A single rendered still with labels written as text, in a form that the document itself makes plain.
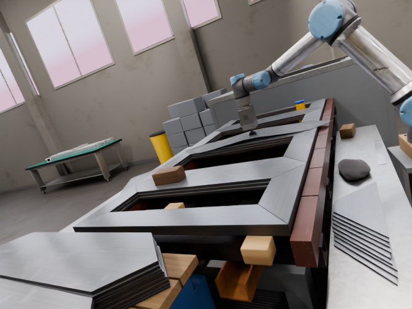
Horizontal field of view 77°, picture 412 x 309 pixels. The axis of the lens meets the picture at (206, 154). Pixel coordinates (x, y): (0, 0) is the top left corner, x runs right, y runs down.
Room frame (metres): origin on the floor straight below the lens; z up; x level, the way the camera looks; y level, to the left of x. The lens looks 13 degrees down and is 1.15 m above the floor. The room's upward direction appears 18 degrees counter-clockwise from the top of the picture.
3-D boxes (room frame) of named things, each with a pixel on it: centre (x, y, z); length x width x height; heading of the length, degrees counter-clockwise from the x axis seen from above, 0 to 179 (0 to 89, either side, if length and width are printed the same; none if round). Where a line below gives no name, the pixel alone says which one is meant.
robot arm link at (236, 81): (1.32, -0.26, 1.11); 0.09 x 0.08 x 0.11; 40
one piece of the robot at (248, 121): (1.33, -0.25, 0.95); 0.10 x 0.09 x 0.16; 63
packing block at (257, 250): (0.49, -0.05, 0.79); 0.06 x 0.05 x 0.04; 59
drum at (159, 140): (5.18, 0.76, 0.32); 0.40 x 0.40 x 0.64
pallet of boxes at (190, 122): (4.62, -0.07, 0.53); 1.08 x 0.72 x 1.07; 65
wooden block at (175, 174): (1.02, 0.17, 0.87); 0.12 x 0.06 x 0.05; 63
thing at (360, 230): (0.61, -0.33, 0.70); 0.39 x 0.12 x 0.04; 149
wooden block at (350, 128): (1.37, -0.78, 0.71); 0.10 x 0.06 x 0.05; 138
